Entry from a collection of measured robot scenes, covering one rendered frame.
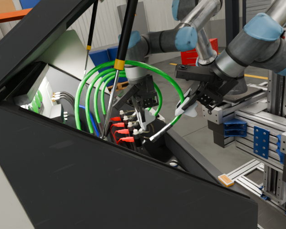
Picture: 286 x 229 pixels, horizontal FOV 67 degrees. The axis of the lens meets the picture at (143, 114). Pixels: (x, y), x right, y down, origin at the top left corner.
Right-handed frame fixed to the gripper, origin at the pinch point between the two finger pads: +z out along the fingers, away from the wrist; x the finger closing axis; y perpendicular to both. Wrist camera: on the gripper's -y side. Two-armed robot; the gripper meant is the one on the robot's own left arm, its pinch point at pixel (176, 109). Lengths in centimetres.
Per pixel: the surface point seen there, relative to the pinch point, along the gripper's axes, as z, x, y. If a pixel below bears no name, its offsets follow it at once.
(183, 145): 26.6, 15.5, 20.4
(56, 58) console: 27, 23, -51
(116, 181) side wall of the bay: 1.5, -32.8, -10.1
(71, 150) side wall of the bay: -2.9, -34.0, -21.7
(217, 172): 13.1, -3.1, 28.4
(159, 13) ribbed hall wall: 212, 735, -31
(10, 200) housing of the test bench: 8, -43, -27
